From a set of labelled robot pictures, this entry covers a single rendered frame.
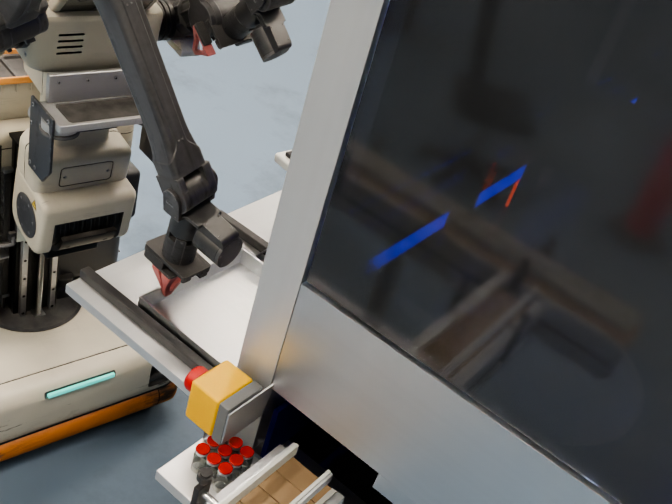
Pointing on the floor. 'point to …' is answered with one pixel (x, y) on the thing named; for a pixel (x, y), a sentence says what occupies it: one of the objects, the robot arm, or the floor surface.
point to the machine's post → (308, 188)
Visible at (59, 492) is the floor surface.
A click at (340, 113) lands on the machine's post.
